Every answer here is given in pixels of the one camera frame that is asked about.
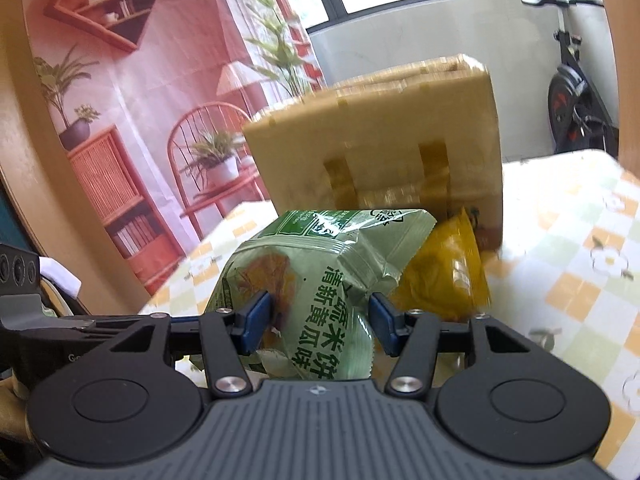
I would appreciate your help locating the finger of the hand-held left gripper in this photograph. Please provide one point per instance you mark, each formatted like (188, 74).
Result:
(100, 324)

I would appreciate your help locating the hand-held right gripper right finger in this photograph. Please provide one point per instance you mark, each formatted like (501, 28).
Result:
(385, 320)

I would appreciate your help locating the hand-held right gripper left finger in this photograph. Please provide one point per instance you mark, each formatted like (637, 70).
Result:
(257, 317)

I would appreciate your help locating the yellow snack packet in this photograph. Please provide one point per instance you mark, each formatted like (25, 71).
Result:
(440, 270)

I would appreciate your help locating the green snack packet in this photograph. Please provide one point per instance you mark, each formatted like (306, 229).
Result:
(310, 260)

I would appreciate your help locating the plastic-lined cardboard box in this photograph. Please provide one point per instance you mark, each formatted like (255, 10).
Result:
(380, 125)

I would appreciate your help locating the white cloth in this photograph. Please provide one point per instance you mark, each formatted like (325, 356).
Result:
(60, 272)

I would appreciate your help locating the checkered floral tablecloth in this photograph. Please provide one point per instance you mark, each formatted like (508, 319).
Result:
(575, 270)

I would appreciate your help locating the printed red backdrop cloth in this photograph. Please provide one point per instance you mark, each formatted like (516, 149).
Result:
(175, 85)

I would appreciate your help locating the black exercise bike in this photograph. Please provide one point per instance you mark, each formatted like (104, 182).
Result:
(575, 105)

